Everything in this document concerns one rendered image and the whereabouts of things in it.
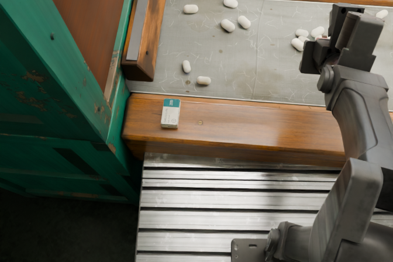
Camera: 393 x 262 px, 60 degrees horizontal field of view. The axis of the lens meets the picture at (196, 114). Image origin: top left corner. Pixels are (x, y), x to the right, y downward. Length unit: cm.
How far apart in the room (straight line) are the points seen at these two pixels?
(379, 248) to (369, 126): 13
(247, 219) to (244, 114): 23
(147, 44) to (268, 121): 30
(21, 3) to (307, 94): 62
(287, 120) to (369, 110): 31
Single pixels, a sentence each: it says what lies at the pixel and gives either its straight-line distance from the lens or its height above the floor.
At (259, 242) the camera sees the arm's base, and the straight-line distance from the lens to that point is 77.
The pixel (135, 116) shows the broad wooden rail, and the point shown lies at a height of 76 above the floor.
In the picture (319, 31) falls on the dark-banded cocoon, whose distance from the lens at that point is 90.
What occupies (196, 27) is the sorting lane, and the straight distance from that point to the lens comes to 88.
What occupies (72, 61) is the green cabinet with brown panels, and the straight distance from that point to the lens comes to 48.
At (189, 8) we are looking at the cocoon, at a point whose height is 76.
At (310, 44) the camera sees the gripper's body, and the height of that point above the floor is 89.
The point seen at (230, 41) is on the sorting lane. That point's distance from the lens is 86.
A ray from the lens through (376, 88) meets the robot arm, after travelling 53.
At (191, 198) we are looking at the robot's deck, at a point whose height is 67.
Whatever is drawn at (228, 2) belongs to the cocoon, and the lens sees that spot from 91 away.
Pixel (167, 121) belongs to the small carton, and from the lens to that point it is 70.
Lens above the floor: 143
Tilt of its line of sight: 67 degrees down
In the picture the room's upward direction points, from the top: straight up
